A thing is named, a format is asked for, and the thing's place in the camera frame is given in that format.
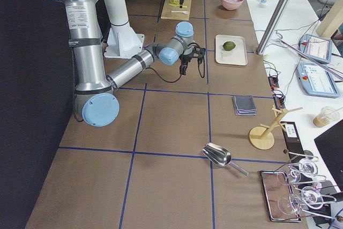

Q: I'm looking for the green lime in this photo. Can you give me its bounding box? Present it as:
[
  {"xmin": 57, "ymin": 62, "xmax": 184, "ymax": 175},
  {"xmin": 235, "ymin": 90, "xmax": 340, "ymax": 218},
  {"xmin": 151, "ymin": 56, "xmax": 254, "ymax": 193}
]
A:
[{"xmin": 222, "ymin": 41, "xmax": 236, "ymax": 51}]

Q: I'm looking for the folded grey cloth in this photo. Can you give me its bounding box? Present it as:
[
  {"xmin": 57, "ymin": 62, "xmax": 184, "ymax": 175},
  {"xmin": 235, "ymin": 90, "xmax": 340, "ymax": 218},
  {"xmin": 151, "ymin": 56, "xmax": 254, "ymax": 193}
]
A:
[{"xmin": 232, "ymin": 95, "xmax": 257, "ymax": 116}]

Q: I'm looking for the near teach pendant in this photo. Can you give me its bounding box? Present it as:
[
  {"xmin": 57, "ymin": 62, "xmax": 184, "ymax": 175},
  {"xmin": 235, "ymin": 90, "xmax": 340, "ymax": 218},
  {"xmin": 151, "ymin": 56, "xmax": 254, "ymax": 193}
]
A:
[{"xmin": 296, "ymin": 63, "xmax": 340, "ymax": 98}]

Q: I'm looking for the metal scoop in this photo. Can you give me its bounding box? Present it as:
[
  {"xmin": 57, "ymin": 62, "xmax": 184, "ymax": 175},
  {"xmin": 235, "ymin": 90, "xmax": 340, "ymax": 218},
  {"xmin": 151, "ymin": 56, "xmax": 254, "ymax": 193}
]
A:
[{"xmin": 202, "ymin": 143, "xmax": 249, "ymax": 176}]

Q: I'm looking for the white pillar with base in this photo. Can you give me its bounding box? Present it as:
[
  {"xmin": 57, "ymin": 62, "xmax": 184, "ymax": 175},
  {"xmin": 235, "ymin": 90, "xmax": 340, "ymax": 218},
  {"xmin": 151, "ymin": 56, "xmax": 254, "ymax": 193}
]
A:
[{"xmin": 104, "ymin": 0, "xmax": 143, "ymax": 59}]

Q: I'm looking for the beige tray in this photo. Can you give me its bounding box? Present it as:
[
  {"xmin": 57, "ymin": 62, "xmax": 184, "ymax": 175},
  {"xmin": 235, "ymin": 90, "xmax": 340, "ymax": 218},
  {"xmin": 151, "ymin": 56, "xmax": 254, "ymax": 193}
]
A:
[{"xmin": 215, "ymin": 35, "xmax": 248, "ymax": 66}]

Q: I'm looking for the reacher grabber stick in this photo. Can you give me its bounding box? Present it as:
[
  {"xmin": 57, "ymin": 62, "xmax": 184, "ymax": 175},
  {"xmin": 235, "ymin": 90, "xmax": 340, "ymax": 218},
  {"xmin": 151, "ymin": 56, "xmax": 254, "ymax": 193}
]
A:
[{"xmin": 275, "ymin": 32, "xmax": 343, "ymax": 83}]

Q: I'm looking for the black monitor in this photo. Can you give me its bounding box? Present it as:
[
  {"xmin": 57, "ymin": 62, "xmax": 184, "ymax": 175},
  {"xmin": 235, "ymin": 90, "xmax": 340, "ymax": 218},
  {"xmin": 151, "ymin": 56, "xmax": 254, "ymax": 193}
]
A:
[{"xmin": 314, "ymin": 121, "xmax": 342, "ymax": 190}]

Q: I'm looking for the metal tray with glasses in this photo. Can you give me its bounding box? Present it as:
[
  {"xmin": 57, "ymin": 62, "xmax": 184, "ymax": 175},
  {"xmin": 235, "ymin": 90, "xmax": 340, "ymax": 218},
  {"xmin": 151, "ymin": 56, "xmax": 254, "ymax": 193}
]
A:
[{"xmin": 259, "ymin": 170, "xmax": 302, "ymax": 223}]

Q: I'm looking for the iced coffee plastic cup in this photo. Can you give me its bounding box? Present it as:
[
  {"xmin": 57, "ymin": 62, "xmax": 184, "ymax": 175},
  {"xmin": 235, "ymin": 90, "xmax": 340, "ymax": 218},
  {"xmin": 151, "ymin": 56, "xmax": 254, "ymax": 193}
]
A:
[{"xmin": 312, "ymin": 106, "xmax": 340, "ymax": 128}]

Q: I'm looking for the black robot cable right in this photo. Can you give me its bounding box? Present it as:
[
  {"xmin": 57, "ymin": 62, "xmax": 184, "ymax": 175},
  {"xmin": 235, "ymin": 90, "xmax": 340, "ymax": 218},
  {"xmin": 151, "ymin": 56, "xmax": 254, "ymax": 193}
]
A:
[{"xmin": 146, "ymin": 57, "xmax": 207, "ymax": 83}]

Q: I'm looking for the far teach pendant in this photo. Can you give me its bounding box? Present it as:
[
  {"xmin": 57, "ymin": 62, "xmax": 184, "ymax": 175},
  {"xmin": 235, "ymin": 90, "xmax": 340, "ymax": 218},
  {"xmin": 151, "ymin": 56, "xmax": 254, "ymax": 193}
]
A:
[{"xmin": 299, "ymin": 34, "xmax": 333, "ymax": 64}]

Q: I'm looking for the yellow plastic knife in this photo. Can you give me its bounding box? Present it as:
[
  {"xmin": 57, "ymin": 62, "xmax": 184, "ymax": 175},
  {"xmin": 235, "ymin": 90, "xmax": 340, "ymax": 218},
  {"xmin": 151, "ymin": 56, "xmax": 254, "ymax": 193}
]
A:
[{"xmin": 168, "ymin": 3, "xmax": 188, "ymax": 9}]

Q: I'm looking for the wooden cutting board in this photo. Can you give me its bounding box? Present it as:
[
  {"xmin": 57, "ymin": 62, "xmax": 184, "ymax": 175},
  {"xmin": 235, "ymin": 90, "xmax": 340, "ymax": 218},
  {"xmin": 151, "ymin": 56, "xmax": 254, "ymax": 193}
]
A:
[{"xmin": 160, "ymin": 0, "xmax": 191, "ymax": 21}]

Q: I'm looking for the white plastic spoon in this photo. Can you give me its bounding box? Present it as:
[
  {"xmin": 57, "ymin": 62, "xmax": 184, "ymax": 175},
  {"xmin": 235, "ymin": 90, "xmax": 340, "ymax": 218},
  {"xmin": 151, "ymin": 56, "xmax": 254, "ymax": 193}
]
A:
[{"xmin": 171, "ymin": 10, "xmax": 189, "ymax": 14}]

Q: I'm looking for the black power strip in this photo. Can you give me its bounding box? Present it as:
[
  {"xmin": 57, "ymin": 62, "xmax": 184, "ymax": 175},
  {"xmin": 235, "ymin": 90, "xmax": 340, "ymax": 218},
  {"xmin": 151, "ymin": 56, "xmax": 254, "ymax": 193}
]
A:
[{"xmin": 268, "ymin": 75, "xmax": 286, "ymax": 109}]

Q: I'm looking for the black box with label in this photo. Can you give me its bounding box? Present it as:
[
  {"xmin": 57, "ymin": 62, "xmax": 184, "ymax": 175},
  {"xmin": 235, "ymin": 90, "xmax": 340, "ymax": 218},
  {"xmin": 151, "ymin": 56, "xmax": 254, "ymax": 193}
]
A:
[{"xmin": 282, "ymin": 121, "xmax": 304, "ymax": 154}]

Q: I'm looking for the wooden mug tree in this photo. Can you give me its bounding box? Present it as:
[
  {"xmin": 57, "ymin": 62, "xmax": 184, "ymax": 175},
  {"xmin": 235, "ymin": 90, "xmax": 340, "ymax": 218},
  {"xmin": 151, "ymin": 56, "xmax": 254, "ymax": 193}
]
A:
[{"xmin": 249, "ymin": 105, "xmax": 302, "ymax": 150}]

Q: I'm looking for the aluminium frame post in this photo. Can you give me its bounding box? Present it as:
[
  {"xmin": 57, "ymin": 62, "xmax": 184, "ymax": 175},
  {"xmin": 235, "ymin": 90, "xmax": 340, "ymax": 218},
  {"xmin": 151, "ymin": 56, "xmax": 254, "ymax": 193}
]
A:
[{"xmin": 256, "ymin": 0, "xmax": 290, "ymax": 55}]

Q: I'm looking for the teach pendant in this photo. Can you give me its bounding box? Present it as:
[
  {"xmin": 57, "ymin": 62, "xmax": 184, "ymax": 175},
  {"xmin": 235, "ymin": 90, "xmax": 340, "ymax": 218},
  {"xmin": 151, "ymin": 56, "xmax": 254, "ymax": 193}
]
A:
[
  {"xmin": 296, "ymin": 63, "xmax": 340, "ymax": 98},
  {"xmin": 299, "ymin": 34, "xmax": 333, "ymax": 64}
]

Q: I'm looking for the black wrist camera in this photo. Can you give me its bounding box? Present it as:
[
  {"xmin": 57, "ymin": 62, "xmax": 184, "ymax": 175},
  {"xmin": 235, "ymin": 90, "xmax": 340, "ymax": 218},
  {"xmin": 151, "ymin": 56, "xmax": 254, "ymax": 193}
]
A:
[{"xmin": 193, "ymin": 47, "xmax": 206, "ymax": 59}]

